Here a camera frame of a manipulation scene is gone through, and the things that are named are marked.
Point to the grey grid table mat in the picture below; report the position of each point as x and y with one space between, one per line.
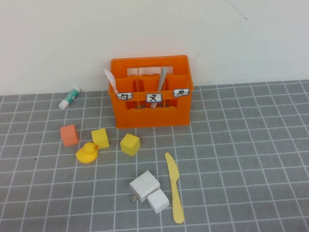
241 169

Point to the paper label fork character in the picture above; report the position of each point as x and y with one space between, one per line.
154 97

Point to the orange foam cube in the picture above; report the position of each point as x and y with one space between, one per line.
69 135

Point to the yellow rubber duck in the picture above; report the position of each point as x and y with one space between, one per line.
85 155

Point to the pink plastic spoon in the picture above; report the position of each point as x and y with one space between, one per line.
110 78

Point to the white charger plug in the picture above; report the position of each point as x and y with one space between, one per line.
144 184

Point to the orange plastic cutlery holder crate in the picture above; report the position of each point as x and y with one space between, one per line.
149 118

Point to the small white cube adapter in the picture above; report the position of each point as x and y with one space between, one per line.
158 201

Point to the white green glue stick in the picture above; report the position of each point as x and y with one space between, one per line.
68 98

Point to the grey plastic fork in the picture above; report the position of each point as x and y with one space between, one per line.
161 79

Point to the paper label spoon character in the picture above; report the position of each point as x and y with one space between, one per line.
124 96

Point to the yellow plastic knife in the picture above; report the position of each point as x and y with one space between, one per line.
174 178

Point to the notched yellow foam cube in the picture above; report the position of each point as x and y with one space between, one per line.
130 144

